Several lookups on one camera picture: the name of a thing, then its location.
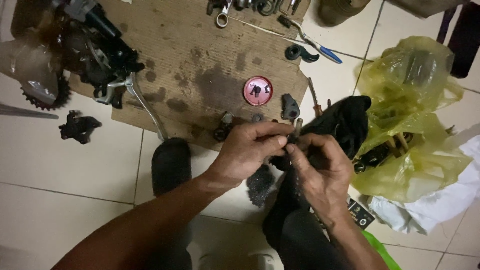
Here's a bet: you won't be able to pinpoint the person's right hand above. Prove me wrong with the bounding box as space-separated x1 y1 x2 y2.
285 133 355 224

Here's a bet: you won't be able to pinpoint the person's left hand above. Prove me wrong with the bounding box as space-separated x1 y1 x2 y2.
205 121 296 190

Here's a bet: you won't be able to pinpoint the small metal bolt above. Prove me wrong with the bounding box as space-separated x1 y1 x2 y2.
288 118 304 145

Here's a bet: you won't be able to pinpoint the black cloth rag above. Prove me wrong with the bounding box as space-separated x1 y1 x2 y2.
262 95 373 241

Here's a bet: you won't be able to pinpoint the small dark metal fitting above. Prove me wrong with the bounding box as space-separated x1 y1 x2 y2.
213 111 235 142

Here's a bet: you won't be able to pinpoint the dark steel wool pad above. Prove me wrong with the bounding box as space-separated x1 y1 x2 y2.
246 164 277 209

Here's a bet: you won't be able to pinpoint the small black carton box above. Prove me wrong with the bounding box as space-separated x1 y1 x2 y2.
346 198 376 230

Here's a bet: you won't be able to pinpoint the red round lid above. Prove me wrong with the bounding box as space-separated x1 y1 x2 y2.
243 76 274 107

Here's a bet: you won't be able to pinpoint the small black screws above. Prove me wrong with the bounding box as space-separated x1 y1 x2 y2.
250 84 271 98

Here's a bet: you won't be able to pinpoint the person's black trouser leg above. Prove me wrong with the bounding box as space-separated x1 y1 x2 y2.
262 208 355 270

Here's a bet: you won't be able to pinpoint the silver kick lever black rubber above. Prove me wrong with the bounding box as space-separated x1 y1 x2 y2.
94 72 193 197

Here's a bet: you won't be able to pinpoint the rusty screwdriver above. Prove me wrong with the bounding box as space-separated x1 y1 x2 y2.
307 77 324 118

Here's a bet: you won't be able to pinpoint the green plastic bag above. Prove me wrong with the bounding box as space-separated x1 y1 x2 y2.
361 230 403 270

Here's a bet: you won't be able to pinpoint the stained cardboard sheet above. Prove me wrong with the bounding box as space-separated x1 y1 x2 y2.
69 0 312 152

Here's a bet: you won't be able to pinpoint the yellow plastic bag with parts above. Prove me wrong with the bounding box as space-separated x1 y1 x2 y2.
350 35 474 204

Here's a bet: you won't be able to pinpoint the white blue toothbrush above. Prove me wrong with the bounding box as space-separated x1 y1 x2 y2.
277 14 343 65

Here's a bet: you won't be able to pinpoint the heap of metal tools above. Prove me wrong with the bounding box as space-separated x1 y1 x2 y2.
206 0 302 17

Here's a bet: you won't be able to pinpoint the black greasy clamp part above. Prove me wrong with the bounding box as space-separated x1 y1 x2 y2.
58 110 103 145

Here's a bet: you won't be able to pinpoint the olive round container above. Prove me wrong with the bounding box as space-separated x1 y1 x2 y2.
318 0 372 28

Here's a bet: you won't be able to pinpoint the dark furniture leg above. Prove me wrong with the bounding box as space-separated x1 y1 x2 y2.
436 0 480 79

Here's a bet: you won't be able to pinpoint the grey metal rod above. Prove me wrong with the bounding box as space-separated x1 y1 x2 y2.
0 103 59 120

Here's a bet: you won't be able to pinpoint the clear plastic wrap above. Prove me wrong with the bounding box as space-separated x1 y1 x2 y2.
0 37 61 106

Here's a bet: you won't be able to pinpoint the grey metal bracket part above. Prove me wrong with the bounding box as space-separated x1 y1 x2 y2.
281 93 301 121

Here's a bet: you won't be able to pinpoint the black rubber ring part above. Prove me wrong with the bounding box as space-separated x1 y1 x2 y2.
284 44 320 64

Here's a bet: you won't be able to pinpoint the silver ring spanner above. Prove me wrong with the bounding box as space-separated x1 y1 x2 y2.
215 0 233 29

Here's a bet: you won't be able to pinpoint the toothed chain sprocket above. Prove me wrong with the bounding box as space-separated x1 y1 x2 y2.
20 71 72 111

